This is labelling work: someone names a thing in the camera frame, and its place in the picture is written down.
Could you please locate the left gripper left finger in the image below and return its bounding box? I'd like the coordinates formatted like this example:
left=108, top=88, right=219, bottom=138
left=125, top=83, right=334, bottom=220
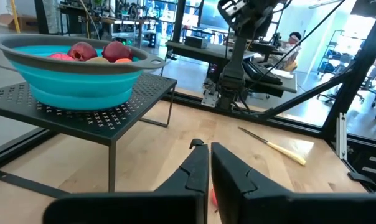
left=43, top=138, right=210, bottom=224

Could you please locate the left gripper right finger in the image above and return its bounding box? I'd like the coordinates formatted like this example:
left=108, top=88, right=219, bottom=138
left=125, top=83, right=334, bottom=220
left=210, top=142, right=376, bottom=224

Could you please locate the small orange toy fruit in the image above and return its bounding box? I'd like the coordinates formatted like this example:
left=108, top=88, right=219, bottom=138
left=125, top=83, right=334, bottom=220
left=210, top=185, right=219, bottom=210

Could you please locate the dark red toy pomegranate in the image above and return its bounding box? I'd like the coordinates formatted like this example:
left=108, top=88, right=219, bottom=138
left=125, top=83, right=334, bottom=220
left=67, top=41, right=98, bottom=62
left=101, top=40, right=134, bottom=63

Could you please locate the blue collapsible bowl grey rim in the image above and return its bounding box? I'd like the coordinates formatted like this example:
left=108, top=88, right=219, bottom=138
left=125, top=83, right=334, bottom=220
left=0, top=33, right=167, bottom=111

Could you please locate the red yellow toy mango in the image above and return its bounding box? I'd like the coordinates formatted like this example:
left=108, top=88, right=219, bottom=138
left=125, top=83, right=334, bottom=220
left=47, top=52, right=75, bottom=62

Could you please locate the person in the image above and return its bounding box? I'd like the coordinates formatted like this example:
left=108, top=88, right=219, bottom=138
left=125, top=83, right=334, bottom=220
left=276, top=30, right=304, bottom=73

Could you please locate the black keyboard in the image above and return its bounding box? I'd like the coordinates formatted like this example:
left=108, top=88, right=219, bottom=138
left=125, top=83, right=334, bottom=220
left=242, top=60, right=284, bottom=86

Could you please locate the grey operator desk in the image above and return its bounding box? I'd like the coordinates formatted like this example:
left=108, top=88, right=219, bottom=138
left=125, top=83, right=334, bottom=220
left=165, top=39, right=298, bottom=94

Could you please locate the small grey box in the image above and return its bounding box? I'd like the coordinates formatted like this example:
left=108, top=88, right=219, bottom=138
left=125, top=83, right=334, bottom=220
left=184, top=35, right=209, bottom=50

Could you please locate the black perforated metal rack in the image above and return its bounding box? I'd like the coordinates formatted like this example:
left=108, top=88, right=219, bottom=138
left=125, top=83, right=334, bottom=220
left=0, top=72, right=179, bottom=199

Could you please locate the cardboard box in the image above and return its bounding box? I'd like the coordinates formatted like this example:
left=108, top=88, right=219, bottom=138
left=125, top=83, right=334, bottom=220
left=0, top=12, right=39, bottom=32

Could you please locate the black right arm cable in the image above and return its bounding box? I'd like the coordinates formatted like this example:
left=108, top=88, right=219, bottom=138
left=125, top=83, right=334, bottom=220
left=251, top=0, right=347, bottom=93

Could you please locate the knife with cream handle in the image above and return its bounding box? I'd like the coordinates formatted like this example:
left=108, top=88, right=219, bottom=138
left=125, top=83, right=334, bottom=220
left=237, top=126, right=308, bottom=167

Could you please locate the wire shelf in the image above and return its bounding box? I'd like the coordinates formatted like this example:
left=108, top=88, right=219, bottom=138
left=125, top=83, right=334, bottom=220
left=318, top=29, right=347, bottom=75

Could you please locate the silver arm base bracket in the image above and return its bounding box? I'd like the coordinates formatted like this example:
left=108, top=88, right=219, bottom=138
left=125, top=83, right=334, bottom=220
left=201, top=90, right=220, bottom=108

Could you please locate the black frame clip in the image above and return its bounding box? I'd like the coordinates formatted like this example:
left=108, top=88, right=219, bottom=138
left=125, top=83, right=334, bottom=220
left=346, top=171, right=376, bottom=189

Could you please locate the silver frame bracket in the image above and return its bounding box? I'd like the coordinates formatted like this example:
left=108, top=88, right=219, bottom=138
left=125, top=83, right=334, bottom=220
left=336, top=111, right=348, bottom=161

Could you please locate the yellow hanging cord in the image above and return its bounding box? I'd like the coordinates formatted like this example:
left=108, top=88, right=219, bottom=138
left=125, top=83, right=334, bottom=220
left=9, top=0, right=21, bottom=34

